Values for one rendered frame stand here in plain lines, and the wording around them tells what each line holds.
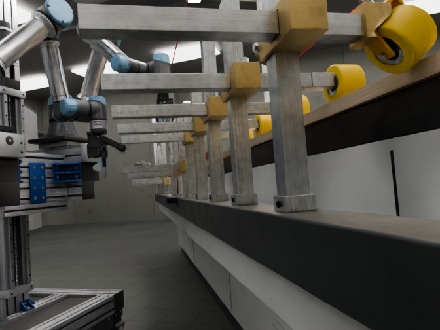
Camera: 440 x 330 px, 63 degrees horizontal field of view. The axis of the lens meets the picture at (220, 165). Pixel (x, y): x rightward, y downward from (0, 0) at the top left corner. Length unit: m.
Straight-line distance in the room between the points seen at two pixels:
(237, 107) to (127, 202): 9.00
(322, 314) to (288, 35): 0.35
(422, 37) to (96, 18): 0.41
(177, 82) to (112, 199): 9.27
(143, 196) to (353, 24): 9.03
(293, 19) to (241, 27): 0.06
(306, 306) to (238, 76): 0.41
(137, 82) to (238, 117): 0.21
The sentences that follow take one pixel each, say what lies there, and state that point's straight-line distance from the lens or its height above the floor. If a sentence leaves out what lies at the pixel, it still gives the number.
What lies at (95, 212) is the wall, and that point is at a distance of 10.25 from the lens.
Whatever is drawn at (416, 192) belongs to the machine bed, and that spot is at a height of 0.71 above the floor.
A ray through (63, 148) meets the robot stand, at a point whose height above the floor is 0.98.
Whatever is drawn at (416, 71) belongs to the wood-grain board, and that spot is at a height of 0.89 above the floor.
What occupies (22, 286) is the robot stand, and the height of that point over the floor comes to 0.36.
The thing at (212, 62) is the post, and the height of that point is 1.08.
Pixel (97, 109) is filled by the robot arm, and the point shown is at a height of 1.11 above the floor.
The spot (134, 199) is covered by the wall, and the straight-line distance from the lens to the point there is 9.58.
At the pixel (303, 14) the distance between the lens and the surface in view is 0.48.
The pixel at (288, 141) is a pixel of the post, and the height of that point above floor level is 0.80.
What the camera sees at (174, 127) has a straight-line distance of 1.19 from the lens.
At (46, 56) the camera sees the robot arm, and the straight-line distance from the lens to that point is 1.83.
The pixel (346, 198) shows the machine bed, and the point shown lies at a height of 0.70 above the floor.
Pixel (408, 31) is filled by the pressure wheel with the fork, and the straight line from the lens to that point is 0.56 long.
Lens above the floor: 0.74
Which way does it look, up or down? 3 degrees up
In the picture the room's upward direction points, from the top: 4 degrees counter-clockwise
